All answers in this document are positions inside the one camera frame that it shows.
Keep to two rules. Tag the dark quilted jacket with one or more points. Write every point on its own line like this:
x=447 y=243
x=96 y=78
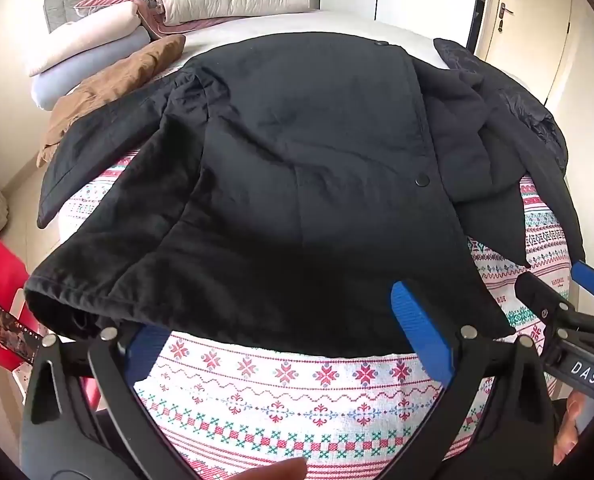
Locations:
x=512 y=95

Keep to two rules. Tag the cream door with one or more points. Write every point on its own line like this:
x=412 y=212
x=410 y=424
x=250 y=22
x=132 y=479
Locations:
x=532 y=5

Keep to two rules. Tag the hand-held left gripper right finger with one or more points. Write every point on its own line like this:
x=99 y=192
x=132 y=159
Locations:
x=422 y=330

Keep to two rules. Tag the black coat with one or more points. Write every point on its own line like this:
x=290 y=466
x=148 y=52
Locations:
x=287 y=185

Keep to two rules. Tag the patterned red green blanket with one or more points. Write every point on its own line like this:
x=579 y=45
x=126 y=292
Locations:
x=287 y=410

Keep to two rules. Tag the white bed sheet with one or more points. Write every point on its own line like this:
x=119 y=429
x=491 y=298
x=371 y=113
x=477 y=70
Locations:
x=357 y=22

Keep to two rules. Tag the white pillow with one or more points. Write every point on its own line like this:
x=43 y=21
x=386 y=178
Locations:
x=87 y=35

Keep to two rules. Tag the person's right hand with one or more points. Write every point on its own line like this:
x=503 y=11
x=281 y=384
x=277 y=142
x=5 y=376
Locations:
x=567 y=430

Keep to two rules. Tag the blue-grey pillow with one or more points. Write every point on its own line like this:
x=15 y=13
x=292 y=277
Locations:
x=72 y=77

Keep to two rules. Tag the person's left hand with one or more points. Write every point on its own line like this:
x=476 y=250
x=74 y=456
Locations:
x=277 y=471

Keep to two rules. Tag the brown pants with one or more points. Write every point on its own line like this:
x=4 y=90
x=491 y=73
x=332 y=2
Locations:
x=112 y=82

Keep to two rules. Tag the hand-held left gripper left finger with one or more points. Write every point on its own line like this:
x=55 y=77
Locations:
x=147 y=355

